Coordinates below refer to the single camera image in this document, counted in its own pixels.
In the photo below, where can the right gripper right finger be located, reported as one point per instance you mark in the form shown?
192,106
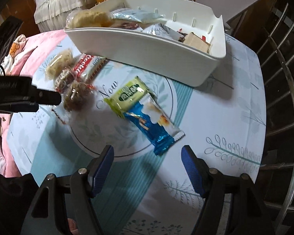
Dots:
197,170

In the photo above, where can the clear bag puffed rice cake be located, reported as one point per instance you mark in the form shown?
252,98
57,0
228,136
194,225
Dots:
61,61

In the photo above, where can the light blue white pouch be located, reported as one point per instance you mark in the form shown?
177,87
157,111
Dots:
135,15

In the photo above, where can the lace covered cabinet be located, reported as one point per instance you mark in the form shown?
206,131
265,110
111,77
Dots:
51,14

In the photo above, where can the printed blue-white tablecloth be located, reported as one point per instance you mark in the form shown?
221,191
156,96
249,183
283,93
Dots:
224,121

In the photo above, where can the red cookie package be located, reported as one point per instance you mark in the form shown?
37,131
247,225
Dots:
88,66

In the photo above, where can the cartoon print blanket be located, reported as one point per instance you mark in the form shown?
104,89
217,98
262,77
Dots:
9,61

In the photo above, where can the steel window grille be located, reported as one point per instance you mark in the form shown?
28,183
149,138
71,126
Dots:
275,50

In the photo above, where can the blue white wafer packet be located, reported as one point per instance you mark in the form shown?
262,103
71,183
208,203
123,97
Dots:
154,124

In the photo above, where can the dark red snowflake packet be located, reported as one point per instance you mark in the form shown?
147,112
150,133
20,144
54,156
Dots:
127,25

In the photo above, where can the beige wafer pack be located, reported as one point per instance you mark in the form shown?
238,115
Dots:
196,42

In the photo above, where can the nut cluster clear pack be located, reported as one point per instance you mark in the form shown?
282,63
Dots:
65,78

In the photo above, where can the white plastic storage bin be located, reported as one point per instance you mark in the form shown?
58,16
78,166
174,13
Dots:
170,58

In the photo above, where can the green mooncake packet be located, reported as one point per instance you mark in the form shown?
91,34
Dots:
126,96

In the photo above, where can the white red-striped snack bag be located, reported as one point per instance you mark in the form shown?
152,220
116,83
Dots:
163,31

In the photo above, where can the pink quilt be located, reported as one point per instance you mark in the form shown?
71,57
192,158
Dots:
32,53

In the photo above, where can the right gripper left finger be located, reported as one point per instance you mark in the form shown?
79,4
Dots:
99,169

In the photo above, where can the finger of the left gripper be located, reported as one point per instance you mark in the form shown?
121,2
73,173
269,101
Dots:
17,94

